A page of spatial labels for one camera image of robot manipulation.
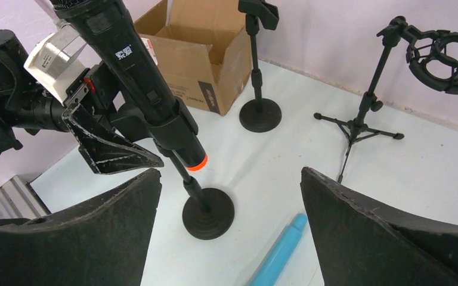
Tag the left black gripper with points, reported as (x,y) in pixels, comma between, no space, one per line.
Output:
(101,94)

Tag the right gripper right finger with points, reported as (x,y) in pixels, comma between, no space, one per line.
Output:
(362,241)

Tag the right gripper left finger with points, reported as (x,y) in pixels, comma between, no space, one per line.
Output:
(103,240)

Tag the black microphone orange end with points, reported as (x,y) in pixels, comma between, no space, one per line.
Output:
(107,27)

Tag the teal microphone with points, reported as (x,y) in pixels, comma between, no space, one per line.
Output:
(279,254)

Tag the black round-base mic stand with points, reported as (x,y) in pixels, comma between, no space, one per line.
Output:
(260,114)
(209,212)

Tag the brown cardboard box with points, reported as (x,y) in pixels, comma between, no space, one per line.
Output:
(202,50)

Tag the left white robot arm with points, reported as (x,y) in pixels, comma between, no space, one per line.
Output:
(24,102)

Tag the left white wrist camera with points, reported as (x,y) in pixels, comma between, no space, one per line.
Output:
(54,62)

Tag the black tripod shock-mount stand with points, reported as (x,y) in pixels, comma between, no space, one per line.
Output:
(368,56)

